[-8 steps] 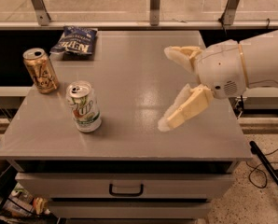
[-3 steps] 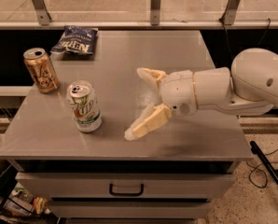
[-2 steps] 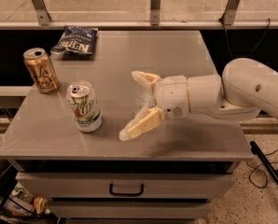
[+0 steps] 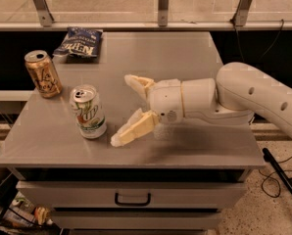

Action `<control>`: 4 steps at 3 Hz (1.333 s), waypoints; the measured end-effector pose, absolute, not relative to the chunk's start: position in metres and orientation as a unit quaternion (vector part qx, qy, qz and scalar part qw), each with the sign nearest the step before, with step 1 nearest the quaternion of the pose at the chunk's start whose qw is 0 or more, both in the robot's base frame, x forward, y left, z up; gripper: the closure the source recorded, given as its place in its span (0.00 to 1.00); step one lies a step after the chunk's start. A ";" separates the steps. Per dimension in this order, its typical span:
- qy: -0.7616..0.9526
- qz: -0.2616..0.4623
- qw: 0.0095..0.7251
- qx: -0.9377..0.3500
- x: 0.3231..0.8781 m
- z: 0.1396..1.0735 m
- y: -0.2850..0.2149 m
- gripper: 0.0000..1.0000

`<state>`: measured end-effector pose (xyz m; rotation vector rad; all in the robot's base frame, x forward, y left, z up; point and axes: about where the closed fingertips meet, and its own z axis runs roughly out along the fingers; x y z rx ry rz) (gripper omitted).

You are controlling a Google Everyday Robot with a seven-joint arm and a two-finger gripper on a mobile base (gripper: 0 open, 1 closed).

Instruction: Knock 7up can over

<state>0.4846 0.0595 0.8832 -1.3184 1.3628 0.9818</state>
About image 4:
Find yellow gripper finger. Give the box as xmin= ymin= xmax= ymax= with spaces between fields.
xmin=111 ymin=109 xmax=160 ymax=147
xmin=124 ymin=74 xmax=155 ymax=101

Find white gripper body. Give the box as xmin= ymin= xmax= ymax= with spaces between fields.
xmin=148 ymin=79 xmax=183 ymax=124

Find green white 7up can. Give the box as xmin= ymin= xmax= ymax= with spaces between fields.
xmin=70 ymin=84 xmax=107 ymax=139

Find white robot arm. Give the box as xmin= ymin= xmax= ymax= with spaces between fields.
xmin=111 ymin=62 xmax=292 ymax=147

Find gold LaCroix can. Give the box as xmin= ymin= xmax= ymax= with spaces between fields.
xmin=24 ymin=50 xmax=63 ymax=98

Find blue chip bag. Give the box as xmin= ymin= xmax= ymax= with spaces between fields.
xmin=54 ymin=26 xmax=103 ymax=58

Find grey lower drawer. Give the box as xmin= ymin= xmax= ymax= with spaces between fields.
xmin=52 ymin=211 xmax=221 ymax=230

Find grey drawer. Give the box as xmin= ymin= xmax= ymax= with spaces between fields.
xmin=17 ymin=181 xmax=246 ymax=209
xmin=52 ymin=211 xmax=221 ymax=230

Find black pole on floor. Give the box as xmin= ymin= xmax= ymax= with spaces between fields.
xmin=263 ymin=148 xmax=292 ymax=195

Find grey upper drawer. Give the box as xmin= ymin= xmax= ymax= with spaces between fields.
xmin=17 ymin=181 xmax=246 ymax=209

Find snack packages under table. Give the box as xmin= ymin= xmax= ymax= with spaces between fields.
xmin=3 ymin=193 xmax=53 ymax=228

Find black drawer handle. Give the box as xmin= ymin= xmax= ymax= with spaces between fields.
xmin=114 ymin=193 xmax=152 ymax=207

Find right metal window bracket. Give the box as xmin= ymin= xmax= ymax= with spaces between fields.
xmin=231 ymin=0 xmax=253 ymax=26

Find left metal window bracket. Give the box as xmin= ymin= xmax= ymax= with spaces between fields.
xmin=32 ymin=0 xmax=54 ymax=27

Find black floor cable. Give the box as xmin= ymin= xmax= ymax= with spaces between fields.
xmin=259 ymin=146 xmax=292 ymax=199

